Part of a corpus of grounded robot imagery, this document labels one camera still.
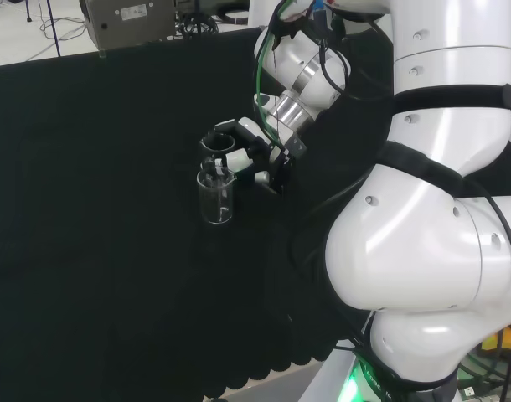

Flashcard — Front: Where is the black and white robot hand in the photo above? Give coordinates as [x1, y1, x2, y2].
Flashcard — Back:
[201, 118, 309, 196]

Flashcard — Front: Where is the clear glass beaker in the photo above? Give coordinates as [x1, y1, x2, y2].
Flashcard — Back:
[196, 169, 238, 227]
[199, 131, 239, 177]

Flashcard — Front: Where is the black cloth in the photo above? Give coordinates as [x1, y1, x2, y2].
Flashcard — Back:
[0, 25, 397, 399]

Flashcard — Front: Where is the grey metal box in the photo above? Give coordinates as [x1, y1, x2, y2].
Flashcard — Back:
[78, 0, 177, 50]

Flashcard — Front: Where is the thin black pole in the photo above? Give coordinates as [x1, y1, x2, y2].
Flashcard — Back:
[45, 0, 63, 58]

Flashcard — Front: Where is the yellow stop button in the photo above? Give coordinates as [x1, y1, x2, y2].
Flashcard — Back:
[483, 320, 511, 353]

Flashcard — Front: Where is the thin green cable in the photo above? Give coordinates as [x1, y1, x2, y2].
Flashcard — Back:
[254, 0, 292, 154]

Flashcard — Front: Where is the thick black cable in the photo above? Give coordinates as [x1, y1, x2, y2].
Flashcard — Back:
[485, 195, 511, 302]

